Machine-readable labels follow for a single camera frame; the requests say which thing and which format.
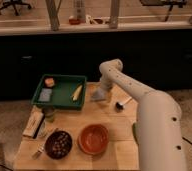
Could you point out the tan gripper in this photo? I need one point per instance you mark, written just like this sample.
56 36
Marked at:
107 95

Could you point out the dark bowl with nuts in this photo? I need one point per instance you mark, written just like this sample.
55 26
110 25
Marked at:
58 145

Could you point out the red bowl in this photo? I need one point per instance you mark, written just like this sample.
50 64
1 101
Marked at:
93 139

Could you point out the orange sponge cube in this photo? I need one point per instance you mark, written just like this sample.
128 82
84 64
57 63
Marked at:
49 82

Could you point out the green plastic tray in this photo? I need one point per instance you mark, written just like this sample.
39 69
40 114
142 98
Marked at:
62 91

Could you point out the yellow corn cob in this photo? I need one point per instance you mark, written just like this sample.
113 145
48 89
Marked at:
76 93

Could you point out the grey sponge pad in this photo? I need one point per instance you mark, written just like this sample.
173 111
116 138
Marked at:
45 95

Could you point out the metal fork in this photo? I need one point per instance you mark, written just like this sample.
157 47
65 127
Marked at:
40 150

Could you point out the small glass jar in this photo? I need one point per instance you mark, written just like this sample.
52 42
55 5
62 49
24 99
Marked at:
49 113

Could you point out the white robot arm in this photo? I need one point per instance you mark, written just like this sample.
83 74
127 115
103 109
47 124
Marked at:
157 127

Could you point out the red white object on floor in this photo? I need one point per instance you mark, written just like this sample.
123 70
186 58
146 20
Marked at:
79 14

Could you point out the grey triangular towel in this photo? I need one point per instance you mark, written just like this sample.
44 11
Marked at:
97 95

